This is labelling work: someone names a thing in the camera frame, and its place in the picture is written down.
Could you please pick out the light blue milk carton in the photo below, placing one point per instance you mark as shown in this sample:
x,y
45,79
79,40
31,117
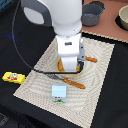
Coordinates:
x,y
59,92

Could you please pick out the orange toy bread loaf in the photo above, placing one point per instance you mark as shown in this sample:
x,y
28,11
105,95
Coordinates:
x,y
61,68

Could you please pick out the fork with wooden handle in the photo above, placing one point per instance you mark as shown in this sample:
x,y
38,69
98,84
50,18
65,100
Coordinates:
x,y
70,82

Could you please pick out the woven beige placemat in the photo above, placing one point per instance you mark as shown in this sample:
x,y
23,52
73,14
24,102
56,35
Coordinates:
x,y
80,104

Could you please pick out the pink stove mat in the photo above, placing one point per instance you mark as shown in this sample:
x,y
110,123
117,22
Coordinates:
x,y
107,26

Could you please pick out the round wooden plate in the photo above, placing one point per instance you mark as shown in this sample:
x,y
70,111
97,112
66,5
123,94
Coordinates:
x,y
81,64

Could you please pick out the yellow butter box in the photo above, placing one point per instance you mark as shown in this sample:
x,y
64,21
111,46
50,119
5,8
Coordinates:
x,y
13,77

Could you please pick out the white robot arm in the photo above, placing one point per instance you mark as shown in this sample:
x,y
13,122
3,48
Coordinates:
x,y
65,18

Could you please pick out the knife with wooden handle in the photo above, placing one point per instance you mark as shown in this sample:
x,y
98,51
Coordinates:
x,y
91,59

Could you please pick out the large grey pot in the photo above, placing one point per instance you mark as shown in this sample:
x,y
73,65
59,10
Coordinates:
x,y
91,14

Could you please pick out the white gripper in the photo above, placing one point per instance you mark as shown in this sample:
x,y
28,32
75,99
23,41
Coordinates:
x,y
71,50

